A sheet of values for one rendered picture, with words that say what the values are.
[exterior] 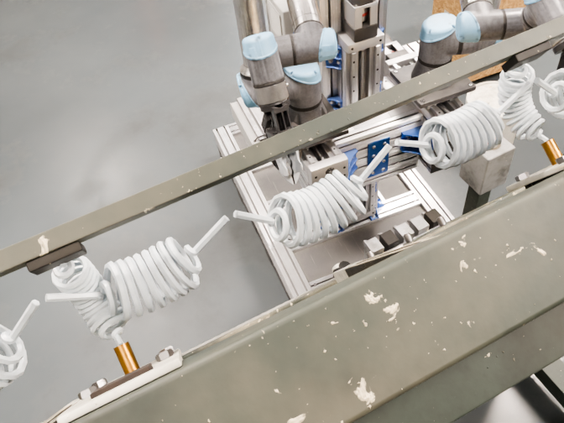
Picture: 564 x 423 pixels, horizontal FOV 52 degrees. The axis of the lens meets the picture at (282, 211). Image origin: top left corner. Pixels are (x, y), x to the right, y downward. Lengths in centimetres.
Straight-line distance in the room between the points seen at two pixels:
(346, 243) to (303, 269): 24
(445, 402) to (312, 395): 30
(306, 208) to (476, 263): 19
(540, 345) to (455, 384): 13
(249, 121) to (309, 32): 80
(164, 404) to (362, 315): 17
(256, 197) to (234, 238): 28
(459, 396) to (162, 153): 302
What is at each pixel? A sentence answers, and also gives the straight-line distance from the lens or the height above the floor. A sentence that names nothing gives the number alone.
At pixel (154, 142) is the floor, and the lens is 368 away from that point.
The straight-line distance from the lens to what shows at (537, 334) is 81.
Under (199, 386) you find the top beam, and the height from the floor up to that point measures 193.
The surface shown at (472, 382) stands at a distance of 76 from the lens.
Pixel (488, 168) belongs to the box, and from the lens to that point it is 210.
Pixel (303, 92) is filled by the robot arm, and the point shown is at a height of 120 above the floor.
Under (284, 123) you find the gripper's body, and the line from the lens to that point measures 133.
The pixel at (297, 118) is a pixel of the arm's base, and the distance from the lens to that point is 195.
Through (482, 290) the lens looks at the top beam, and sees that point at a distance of 53.
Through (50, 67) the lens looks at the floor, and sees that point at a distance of 466.
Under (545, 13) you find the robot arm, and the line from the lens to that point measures 152.
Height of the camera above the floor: 235
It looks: 49 degrees down
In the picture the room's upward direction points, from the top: 8 degrees counter-clockwise
